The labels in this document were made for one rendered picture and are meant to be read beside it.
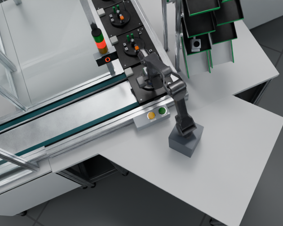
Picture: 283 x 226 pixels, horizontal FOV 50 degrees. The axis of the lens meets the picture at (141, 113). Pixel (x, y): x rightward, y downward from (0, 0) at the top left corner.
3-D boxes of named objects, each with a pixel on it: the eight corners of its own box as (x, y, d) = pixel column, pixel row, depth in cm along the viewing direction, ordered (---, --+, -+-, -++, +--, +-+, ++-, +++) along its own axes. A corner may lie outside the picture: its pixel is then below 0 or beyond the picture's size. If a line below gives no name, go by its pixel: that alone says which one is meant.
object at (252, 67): (277, 76, 188) (279, 73, 185) (54, 173, 181) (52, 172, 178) (180, -66, 240) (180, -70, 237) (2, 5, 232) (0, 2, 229)
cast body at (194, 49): (198, 52, 159) (201, 49, 152) (190, 52, 159) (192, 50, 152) (197, 36, 158) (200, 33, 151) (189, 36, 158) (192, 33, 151)
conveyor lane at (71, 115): (176, 95, 187) (176, 88, 178) (50, 149, 183) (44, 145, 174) (157, 59, 198) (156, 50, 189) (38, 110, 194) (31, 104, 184)
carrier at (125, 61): (159, 55, 188) (158, 44, 177) (123, 71, 187) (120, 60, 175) (143, 27, 197) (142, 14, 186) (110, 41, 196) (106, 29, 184)
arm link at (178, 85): (186, 83, 125) (178, 74, 129) (170, 91, 124) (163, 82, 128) (194, 126, 150) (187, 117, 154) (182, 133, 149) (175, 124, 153)
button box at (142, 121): (170, 117, 178) (170, 113, 173) (138, 131, 177) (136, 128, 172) (165, 107, 181) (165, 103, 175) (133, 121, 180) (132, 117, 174)
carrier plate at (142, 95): (176, 89, 179) (176, 87, 177) (139, 105, 178) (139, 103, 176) (160, 57, 188) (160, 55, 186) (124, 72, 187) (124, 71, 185)
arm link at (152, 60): (187, 88, 128) (179, 67, 123) (170, 97, 128) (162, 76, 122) (161, 67, 153) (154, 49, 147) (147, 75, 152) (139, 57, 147)
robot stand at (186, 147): (190, 158, 173) (192, 149, 154) (168, 146, 176) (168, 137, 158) (201, 137, 176) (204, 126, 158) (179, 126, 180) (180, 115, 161)
